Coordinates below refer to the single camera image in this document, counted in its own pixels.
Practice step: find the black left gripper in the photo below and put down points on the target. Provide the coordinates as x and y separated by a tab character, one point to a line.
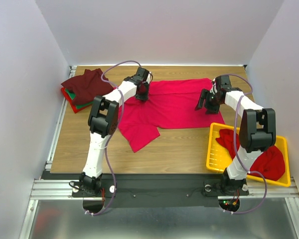
145	97

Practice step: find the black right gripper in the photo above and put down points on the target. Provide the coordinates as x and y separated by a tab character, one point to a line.
209	100

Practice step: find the pink magenta t shirt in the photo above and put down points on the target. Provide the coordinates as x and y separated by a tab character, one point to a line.
171	105

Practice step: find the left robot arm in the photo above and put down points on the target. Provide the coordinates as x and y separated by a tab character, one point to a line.
103	121

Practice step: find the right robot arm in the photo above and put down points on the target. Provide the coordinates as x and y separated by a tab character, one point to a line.
256	134

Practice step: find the yellow plastic tray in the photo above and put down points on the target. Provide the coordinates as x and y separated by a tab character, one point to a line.
218	157

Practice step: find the maroon folded shirt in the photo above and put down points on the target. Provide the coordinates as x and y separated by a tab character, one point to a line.
89	85

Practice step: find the green folded shirt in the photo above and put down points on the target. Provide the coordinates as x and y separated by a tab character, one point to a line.
78	100

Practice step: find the red folded shirt bottom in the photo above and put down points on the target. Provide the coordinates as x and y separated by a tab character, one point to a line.
70	97

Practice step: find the red shirt in tray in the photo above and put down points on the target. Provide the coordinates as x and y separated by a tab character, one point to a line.
270	163

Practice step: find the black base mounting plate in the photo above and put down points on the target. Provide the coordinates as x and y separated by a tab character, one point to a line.
159	190

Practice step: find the aluminium frame rail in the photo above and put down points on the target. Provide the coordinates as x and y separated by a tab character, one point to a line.
60	190

